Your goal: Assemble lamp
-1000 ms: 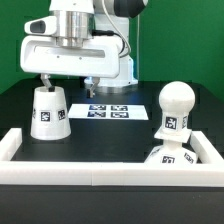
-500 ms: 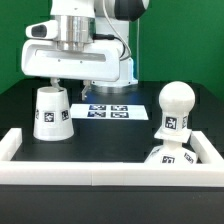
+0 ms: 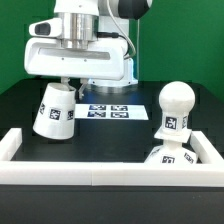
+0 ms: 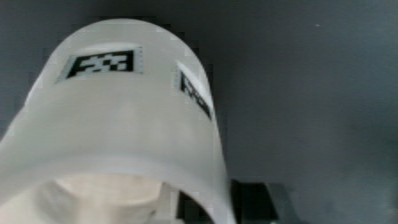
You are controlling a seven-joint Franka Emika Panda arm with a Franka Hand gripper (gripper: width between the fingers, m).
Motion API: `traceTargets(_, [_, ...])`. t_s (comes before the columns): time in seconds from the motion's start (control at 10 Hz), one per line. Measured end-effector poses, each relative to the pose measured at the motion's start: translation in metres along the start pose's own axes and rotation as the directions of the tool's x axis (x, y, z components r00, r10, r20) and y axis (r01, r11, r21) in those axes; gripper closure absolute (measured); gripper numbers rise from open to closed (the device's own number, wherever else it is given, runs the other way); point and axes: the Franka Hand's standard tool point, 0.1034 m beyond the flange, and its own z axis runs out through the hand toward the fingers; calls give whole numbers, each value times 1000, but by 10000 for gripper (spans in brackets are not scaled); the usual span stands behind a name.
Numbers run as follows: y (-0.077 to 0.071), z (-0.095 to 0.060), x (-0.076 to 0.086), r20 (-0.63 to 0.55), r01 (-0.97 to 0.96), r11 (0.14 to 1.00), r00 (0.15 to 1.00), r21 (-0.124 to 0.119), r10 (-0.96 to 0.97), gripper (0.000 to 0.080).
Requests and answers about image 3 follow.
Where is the white lamp shade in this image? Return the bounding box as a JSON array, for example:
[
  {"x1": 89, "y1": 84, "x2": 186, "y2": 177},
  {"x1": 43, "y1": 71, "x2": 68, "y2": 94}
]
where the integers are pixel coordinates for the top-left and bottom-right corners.
[{"x1": 33, "y1": 83, "x2": 76, "y2": 140}]

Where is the white U-shaped fence frame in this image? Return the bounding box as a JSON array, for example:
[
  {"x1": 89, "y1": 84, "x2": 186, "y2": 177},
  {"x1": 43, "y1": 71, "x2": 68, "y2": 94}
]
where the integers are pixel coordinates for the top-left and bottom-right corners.
[{"x1": 0, "y1": 128, "x2": 224, "y2": 187}]

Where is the white marker sheet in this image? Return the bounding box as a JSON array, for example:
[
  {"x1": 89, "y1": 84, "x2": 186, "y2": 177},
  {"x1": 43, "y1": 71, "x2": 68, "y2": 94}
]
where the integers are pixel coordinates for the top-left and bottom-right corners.
[{"x1": 75, "y1": 104, "x2": 148, "y2": 120}]

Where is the white lamp base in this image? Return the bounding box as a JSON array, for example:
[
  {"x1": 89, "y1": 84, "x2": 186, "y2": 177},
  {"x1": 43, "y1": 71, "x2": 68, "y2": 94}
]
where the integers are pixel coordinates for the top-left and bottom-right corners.
[{"x1": 145, "y1": 128, "x2": 198, "y2": 165}]

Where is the white lamp bulb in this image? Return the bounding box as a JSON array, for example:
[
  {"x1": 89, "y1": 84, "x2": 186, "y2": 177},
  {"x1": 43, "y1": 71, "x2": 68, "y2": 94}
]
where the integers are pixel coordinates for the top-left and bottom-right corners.
[{"x1": 159, "y1": 81, "x2": 195, "y2": 134}]

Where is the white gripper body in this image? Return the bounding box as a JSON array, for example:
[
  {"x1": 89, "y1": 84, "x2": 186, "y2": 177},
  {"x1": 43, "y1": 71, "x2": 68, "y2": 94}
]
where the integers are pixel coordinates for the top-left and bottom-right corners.
[{"x1": 24, "y1": 38, "x2": 124, "y2": 80}]

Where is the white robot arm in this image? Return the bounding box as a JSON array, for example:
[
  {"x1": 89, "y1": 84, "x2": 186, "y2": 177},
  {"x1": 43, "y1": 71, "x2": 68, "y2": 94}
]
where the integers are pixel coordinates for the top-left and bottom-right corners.
[{"x1": 24, "y1": 0, "x2": 153, "y2": 96}]

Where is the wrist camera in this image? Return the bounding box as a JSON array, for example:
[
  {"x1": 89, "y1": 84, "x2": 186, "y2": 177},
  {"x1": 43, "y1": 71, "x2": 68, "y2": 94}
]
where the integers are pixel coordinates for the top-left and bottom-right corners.
[{"x1": 29, "y1": 18, "x2": 62, "y2": 38}]

